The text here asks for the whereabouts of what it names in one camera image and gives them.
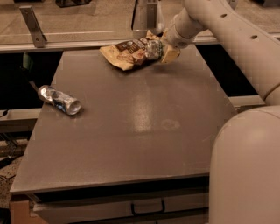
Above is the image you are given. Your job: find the green white 7up can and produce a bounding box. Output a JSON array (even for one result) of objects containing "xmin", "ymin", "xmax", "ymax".
[{"xmin": 145, "ymin": 39, "xmax": 163, "ymax": 60}]

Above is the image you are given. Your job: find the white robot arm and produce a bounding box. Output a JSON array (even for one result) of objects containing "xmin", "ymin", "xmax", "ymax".
[{"xmin": 164, "ymin": 0, "xmax": 280, "ymax": 224}]

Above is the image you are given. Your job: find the brown chip bag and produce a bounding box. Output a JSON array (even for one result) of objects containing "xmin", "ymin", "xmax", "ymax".
[{"xmin": 100, "ymin": 31, "xmax": 160, "ymax": 71}]

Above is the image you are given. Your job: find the crushed blue silver can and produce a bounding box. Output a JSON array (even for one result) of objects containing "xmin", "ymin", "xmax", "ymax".
[{"xmin": 38, "ymin": 85, "xmax": 81, "ymax": 116}]

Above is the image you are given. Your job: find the middle metal bracket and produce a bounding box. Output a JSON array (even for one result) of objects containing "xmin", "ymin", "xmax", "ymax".
[{"xmin": 131, "ymin": 0, "xmax": 158, "ymax": 31}]

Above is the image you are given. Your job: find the metal bracket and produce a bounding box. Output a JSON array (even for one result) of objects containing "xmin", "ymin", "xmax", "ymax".
[
  {"xmin": 131, "ymin": 0, "xmax": 158, "ymax": 31},
  {"xmin": 19, "ymin": 5, "xmax": 46, "ymax": 48}
]

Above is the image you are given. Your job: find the metal rail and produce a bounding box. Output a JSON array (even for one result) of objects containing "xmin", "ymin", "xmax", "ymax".
[{"xmin": 0, "ymin": 32, "xmax": 280, "ymax": 54}]

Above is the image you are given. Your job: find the left metal bracket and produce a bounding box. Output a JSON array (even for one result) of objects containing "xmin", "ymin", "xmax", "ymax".
[{"xmin": 19, "ymin": 5, "xmax": 46, "ymax": 48}]

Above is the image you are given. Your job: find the grey drawer with black handle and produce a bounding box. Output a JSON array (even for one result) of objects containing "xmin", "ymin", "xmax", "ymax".
[{"xmin": 33, "ymin": 193, "xmax": 208, "ymax": 224}]

